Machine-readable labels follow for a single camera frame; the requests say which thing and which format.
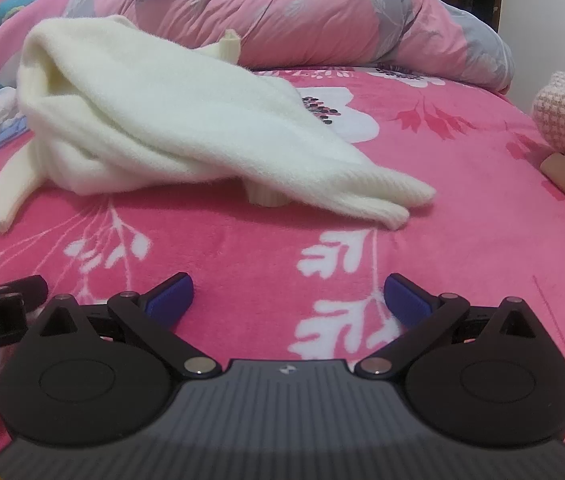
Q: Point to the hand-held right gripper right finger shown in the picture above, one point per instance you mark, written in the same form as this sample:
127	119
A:
407	301

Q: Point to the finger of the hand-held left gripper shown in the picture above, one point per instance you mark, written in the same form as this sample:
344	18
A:
32	290

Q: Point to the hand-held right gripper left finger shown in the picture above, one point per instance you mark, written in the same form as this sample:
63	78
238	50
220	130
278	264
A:
170	299

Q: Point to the cream white sweater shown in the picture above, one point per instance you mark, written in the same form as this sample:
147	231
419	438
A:
162	110

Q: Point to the light blue cloth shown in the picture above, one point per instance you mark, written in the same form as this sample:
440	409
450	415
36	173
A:
10	132

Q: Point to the pink grey floral duvet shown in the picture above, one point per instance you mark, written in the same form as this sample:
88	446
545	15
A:
312	20

